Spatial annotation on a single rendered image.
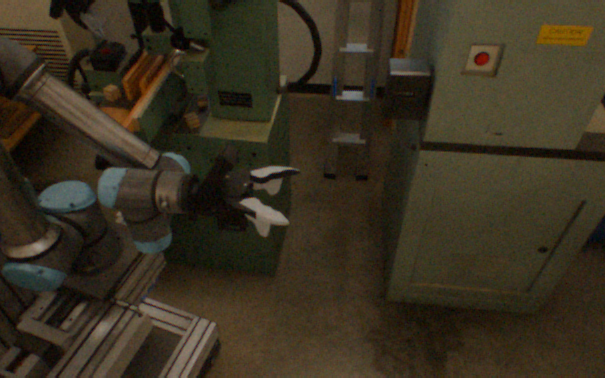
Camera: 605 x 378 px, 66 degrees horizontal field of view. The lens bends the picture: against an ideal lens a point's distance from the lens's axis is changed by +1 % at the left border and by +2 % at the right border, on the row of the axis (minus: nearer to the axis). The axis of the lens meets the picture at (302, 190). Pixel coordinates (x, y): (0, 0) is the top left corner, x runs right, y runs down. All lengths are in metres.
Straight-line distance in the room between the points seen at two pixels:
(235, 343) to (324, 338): 0.37
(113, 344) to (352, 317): 1.11
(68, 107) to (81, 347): 0.62
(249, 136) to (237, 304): 0.83
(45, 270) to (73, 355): 0.29
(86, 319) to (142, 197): 0.55
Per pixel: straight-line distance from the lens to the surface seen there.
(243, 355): 2.03
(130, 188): 0.87
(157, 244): 0.97
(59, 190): 1.23
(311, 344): 2.03
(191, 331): 1.86
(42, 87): 0.98
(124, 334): 1.31
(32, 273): 1.11
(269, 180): 0.86
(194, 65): 1.54
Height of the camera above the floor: 1.82
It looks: 45 degrees down
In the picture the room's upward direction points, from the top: straight up
